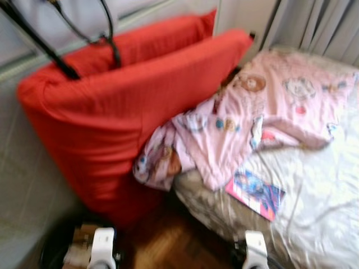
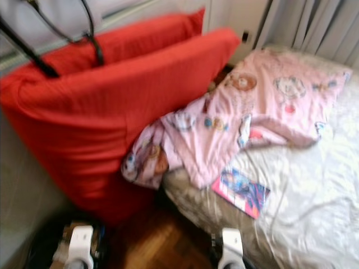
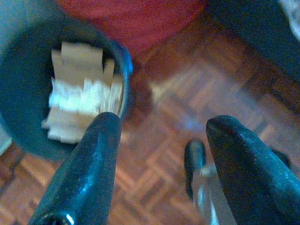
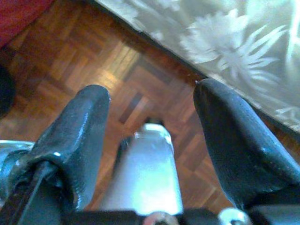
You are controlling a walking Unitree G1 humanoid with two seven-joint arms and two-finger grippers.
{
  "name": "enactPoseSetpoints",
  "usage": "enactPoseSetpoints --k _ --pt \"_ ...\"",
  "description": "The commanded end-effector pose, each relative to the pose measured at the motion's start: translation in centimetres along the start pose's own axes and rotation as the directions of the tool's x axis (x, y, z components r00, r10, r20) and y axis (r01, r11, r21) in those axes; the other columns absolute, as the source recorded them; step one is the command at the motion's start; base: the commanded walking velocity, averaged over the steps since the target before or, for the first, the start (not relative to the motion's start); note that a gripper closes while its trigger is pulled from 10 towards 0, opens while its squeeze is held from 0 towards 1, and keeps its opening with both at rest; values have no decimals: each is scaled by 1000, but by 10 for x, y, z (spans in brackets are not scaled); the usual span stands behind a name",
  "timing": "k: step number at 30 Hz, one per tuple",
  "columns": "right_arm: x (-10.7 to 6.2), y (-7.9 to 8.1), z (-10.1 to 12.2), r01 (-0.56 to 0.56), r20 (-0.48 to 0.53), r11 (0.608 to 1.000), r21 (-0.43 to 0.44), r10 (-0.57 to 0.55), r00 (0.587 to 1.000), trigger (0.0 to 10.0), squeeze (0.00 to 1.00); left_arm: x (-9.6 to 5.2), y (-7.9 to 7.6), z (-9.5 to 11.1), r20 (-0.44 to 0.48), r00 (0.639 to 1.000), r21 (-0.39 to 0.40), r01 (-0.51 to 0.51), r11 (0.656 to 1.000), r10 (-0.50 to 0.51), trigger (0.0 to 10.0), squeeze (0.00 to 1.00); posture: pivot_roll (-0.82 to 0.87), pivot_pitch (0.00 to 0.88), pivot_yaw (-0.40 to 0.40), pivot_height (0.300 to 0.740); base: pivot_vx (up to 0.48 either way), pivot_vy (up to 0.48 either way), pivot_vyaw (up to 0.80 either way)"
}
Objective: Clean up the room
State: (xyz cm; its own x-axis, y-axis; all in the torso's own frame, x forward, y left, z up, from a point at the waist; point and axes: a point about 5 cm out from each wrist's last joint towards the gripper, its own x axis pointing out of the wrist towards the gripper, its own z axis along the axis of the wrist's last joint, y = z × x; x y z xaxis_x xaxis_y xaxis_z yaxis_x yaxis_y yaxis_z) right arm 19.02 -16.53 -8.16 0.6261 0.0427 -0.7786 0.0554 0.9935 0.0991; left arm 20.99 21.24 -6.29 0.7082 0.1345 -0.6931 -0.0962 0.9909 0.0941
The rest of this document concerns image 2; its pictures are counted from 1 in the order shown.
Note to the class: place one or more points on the large red cushion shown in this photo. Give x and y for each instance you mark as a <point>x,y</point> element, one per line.
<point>101,123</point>

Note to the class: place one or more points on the black waste bin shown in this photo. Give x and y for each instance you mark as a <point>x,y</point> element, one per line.
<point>36,252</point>

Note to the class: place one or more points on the cardboard and paper rubbish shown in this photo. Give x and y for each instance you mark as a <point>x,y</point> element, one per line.
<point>64,241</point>

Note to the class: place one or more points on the thin red cushion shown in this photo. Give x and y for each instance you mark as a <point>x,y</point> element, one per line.
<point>146,42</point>

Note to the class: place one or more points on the colourful comic book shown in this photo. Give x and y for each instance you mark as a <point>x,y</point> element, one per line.
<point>244,191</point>

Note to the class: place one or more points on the pink cartoon print blanket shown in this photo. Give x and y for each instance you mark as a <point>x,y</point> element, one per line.
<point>269,106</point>

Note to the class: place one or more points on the bed with beige floral sheet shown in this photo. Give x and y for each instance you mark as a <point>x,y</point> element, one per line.
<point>308,196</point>

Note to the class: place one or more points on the grey pleated curtain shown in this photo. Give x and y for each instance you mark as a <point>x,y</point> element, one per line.
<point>314,28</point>

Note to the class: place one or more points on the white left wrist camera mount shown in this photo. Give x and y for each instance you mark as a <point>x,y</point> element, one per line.
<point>81,245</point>

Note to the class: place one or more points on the black wall socket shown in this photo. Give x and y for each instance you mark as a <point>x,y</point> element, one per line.
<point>244,36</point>

